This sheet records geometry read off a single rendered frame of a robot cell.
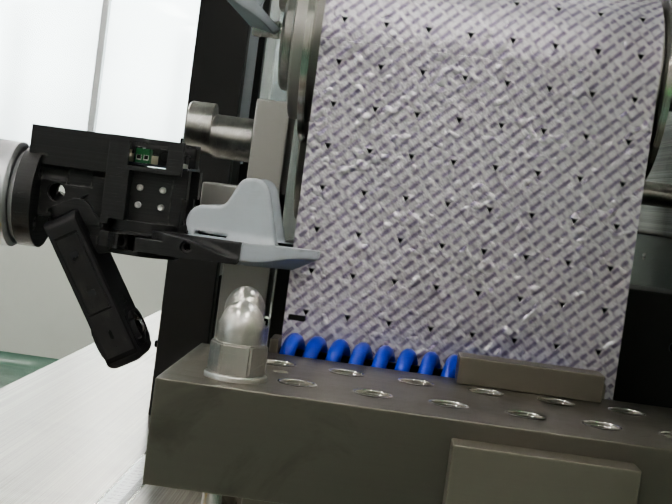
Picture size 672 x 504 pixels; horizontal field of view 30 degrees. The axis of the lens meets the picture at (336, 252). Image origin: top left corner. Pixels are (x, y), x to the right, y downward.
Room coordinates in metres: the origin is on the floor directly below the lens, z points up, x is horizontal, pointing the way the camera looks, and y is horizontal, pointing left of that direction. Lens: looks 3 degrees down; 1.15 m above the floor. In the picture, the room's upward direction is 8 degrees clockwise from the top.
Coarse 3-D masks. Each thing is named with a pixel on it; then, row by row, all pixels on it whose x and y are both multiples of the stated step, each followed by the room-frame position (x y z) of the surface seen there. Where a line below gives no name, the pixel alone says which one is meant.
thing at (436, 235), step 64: (320, 128) 0.88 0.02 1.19; (384, 128) 0.88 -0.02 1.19; (448, 128) 0.87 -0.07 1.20; (512, 128) 0.87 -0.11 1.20; (320, 192) 0.88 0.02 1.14; (384, 192) 0.88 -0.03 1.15; (448, 192) 0.87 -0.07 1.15; (512, 192) 0.87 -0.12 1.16; (576, 192) 0.87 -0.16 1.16; (640, 192) 0.87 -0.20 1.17; (320, 256) 0.88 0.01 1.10; (384, 256) 0.88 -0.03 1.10; (448, 256) 0.87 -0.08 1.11; (512, 256) 0.87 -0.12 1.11; (576, 256) 0.87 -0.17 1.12; (320, 320) 0.88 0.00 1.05; (384, 320) 0.87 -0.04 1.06; (448, 320) 0.87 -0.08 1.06; (512, 320) 0.87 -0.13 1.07; (576, 320) 0.87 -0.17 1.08
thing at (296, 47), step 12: (300, 0) 0.89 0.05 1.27; (324, 0) 0.89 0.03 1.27; (300, 12) 0.89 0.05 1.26; (300, 24) 0.88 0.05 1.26; (300, 36) 0.88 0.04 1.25; (300, 48) 0.89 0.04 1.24; (312, 48) 0.88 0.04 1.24; (300, 60) 0.89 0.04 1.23; (312, 60) 0.89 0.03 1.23; (288, 72) 0.89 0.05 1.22; (312, 72) 0.89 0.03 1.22; (660, 72) 0.87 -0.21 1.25; (288, 84) 0.90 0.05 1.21; (312, 84) 0.89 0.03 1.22; (660, 84) 0.87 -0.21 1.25; (288, 96) 0.90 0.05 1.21; (312, 96) 0.90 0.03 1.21; (288, 108) 0.92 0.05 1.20
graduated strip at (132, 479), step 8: (144, 456) 1.04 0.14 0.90; (136, 464) 1.01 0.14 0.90; (128, 472) 0.98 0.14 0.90; (136, 472) 0.99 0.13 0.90; (120, 480) 0.95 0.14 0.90; (128, 480) 0.96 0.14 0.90; (136, 480) 0.96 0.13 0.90; (112, 488) 0.93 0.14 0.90; (120, 488) 0.93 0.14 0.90; (128, 488) 0.93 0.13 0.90; (136, 488) 0.94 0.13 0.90; (104, 496) 0.90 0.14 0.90; (112, 496) 0.91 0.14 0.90; (120, 496) 0.91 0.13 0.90; (128, 496) 0.91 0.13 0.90
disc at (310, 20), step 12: (312, 0) 0.87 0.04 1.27; (312, 12) 0.87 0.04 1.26; (312, 24) 0.87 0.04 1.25; (312, 36) 0.88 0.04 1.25; (300, 72) 0.87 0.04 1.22; (300, 84) 0.88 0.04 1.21; (300, 96) 0.88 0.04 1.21; (300, 108) 0.89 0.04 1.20; (300, 120) 0.90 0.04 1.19; (300, 132) 0.91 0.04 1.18
